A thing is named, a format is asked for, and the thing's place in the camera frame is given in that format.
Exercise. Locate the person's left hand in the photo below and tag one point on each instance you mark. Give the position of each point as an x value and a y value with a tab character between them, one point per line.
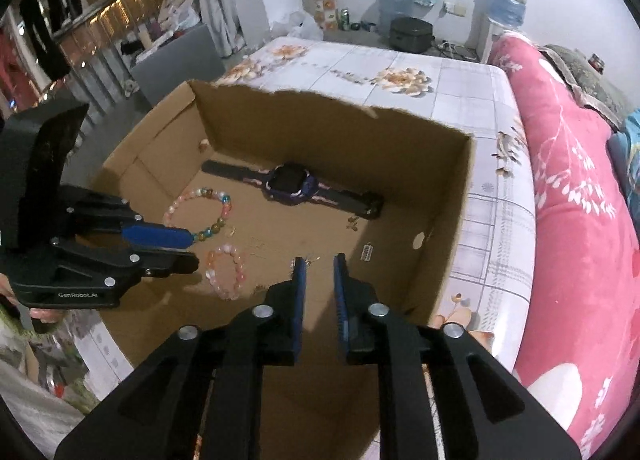
45	316

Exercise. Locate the blue patterned pillow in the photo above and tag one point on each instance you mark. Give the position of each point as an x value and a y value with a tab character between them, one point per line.
627	154

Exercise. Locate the floral checked bed sheet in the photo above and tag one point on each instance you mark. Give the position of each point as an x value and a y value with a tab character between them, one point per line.
440	104

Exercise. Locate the brown cardboard box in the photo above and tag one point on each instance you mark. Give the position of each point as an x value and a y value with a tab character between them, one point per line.
325	139

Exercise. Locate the green can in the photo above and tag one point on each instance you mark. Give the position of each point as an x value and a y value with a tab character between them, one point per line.
344	19

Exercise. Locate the clear water jug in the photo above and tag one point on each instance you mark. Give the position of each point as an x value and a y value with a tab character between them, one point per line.
395	4

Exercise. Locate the grey patterned cushion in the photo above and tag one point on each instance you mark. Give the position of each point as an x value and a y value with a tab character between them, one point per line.
585	79

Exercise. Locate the metal railing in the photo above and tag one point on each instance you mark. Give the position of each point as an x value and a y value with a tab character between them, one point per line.
110	39

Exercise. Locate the small red tin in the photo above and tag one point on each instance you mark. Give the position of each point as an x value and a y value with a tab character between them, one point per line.
595	62

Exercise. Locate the grey cabinet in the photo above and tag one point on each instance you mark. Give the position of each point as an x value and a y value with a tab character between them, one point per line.
175	64

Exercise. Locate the red garment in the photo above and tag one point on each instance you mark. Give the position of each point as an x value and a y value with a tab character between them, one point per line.
12	64

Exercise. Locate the pink floral blanket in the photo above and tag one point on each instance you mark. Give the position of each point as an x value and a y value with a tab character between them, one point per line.
565	240

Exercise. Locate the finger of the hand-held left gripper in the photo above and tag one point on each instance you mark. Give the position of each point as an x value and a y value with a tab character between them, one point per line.
170	262
160	236

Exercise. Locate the black rice cooker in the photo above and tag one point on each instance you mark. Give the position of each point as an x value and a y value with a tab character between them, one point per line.
410	34

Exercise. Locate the white rectangular pendant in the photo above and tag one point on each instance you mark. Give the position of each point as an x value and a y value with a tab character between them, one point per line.
366	251

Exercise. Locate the white wall socket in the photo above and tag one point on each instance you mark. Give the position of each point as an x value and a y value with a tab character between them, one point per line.
455	8

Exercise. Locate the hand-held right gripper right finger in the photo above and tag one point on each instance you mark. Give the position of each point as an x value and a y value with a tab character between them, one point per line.
340	300

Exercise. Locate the black hanging garment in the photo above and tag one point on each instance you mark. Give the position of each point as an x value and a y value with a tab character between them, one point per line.
50	19

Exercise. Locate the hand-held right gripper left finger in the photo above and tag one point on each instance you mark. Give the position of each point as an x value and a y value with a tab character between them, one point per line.
299	300

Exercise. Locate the dark purple smartwatch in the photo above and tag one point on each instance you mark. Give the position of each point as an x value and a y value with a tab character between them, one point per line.
290	182

